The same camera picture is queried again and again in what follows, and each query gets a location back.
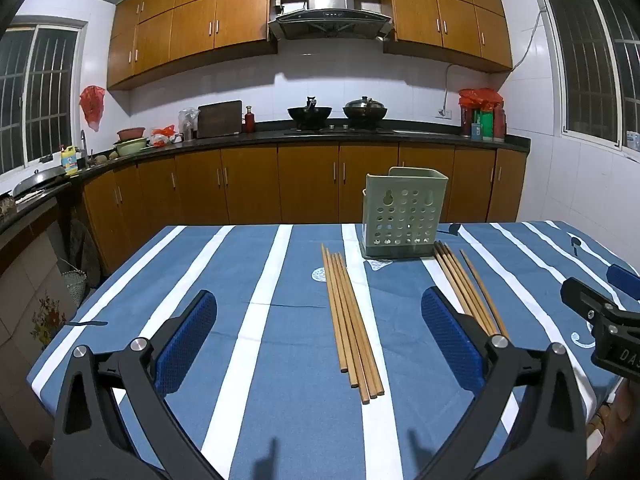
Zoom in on woven basket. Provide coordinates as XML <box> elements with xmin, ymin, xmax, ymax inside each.
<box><xmin>60</xmin><ymin>268</ymin><xmax>87</xmax><ymax>310</ymax></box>

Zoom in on gas stove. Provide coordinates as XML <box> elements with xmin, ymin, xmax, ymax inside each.
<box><xmin>284</xmin><ymin>124</ymin><xmax>397</xmax><ymax>135</ymax></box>

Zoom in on black kitchen countertop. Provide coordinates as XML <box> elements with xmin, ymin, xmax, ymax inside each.
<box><xmin>0</xmin><ymin>119</ymin><xmax>531</xmax><ymax>235</ymax></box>

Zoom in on wooden wall cabinets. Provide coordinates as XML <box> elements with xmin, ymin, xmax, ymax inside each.
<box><xmin>107</xmin><ymin>0</ymin><xmax>514</xmax><ymax>92</ymax></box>

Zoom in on yellow detergent bottle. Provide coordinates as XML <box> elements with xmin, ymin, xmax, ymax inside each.
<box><xmin>60</xmin><ymin>144</ymin><xmax>80</xmax><ymax>177</ymax></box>

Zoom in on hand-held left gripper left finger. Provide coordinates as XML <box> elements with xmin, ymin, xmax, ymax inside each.
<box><xmin>51</xmin><ymin>289</ymin><xmax>223</xmax><ymax>480</ymax></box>

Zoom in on blue white striped tablecloth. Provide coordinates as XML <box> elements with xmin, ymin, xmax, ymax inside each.
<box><xmin>25</xmin><ymin>220</ymin><xmax>640</xmax><ymax>480</ymax></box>

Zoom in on clear plastic bag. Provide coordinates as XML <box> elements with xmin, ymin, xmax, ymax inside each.
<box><xmin>178</xmin><ymin>107</ymin><xmax>201</xmax><ymax>142</ymax></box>

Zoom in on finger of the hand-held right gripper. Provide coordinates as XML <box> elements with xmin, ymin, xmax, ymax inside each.
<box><xmin>606</xmin><ymin>264</ymin><xmax>640</xmax><ymax>302</ymax></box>
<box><xmin>560</xmin><ymin>276</ymin><xmax>640</xmax><ymax>329</ymax></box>

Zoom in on green carton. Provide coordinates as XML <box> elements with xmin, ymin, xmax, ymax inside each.
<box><xmin>472</xmin><ymin>110</ymin><xmax>496</xmax><ymax>142</ymax></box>

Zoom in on bundle of wooden chopsticks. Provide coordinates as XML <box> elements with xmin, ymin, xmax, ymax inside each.
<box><xmin>433</xmin><ymin>241</ymin><xmax>510</xmax><ymax>341</ymax></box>
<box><xmin>321</xmin><ymin>243</ymin><xmax>386</xmax><ymax>405</ymax></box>

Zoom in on grey wall cable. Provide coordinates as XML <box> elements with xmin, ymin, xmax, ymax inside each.
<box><xmin>511</xmin><ymin>6</ymin><xmax>547</xmax><ymax>70</ymax></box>

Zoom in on green basin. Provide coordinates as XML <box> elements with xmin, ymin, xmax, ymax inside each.
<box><xmin>112</xmin><ymin>137</ymin><xmax>151</xmax><ymax>159</ymax></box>

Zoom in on dark cutting board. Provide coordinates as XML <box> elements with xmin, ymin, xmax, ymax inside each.
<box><xmin>197</xmin><ymin>100</ymin><xmax>244</xmax><ymax>139</ymax></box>

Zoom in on black wok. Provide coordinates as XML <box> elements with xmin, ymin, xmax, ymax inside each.
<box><xmin>287</xmin><ymin>97</ymin><xmax>334</xmax><ymax>129</ymax></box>

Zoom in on wok with metal lid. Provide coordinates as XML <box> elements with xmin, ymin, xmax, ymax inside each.
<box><xmin>342</xmin><ymin>95</ymin><xmax>389</xmax><ymax>129</ymax></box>

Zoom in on wooden base cabinets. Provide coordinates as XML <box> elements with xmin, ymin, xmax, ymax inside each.
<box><xmin>81</xmin><ymin>142</ymin><xmax>529</xmax><ymax>281</ymax></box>

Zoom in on steel range hood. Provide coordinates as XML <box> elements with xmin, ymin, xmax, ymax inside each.
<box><xmin>267</xmin><ymin>0</ymin><xmax>394</xmax><ymax>42</ymax></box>

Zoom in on metal faucet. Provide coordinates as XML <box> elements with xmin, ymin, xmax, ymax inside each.
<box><xmin>79</xmin><ymin>129</ymin><xmax>95</xmax><ymax>169</ymax></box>

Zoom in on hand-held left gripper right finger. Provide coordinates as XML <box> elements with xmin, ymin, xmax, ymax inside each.
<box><xmin>417</xmin><ymin>286</ymin><xmax>588</xmax><ymax>480</ymax></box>

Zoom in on orange plastic bag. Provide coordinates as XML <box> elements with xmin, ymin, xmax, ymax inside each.
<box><xmin>149</xmin><ymin>124</ymin><xmax>177</xmax><ymax>149</ymax></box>

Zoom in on green perforated utensil holder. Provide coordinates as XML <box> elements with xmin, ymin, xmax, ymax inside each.
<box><xmin>359</xmin><ymin>166</ymin><xmax>449</xmax><ymax>261</ymax></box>

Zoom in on metal pan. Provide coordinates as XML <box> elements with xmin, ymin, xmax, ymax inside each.
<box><xmin>11</xmin><ymin>165</ymin><xmax>67</xmax><ymax>197</ymax></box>

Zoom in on barred window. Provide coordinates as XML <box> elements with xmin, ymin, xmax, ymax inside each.
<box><xmin>0</xmin><ymin>20</ymin><xmax>89</xmax><ymax>177</ymax></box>
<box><xmin>534</xmin><ymin>0</ymin><xmax>640</xmax><ymax>152</ymax></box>

